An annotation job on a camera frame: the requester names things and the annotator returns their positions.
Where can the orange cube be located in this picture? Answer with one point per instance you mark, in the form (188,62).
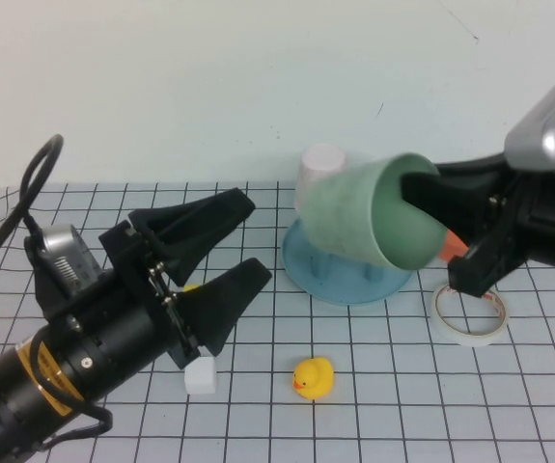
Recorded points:
(453,248)

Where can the white tape roll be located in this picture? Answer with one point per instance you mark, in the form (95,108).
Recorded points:
(455,335)

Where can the yellow cube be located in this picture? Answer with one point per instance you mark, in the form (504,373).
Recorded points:
(191,288)

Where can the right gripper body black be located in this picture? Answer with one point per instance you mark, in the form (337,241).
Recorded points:
(513,231)

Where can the green plastic cup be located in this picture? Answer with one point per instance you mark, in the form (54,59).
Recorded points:
(340,212)

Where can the blue cup stand with pegs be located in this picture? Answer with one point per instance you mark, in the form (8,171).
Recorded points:
(340,284)

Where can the yellow rubber duck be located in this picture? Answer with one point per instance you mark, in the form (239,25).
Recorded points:
(313,378)

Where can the white black-grid tablecloth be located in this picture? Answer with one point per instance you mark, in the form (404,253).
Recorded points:
(354,424)

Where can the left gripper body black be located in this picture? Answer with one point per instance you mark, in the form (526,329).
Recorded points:
(122,323)

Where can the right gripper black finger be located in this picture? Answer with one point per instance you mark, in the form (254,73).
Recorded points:
(484,171)
(451,202)

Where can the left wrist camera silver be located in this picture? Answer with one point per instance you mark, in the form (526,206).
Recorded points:
(69,255)

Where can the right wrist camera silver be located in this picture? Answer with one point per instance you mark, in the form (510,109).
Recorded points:
(547,130)

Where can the pink plastic cup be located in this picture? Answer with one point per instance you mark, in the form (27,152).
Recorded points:
(318,164)

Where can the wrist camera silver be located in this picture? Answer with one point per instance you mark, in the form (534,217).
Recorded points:
(69,255)
(547,130)

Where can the white cube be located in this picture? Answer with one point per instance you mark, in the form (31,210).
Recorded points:
(202,381)

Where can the left robot arm black grey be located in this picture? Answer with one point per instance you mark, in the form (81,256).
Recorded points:
(7,390)

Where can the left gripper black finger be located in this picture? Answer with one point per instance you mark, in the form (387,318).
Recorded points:
(200,217)
(224,299)

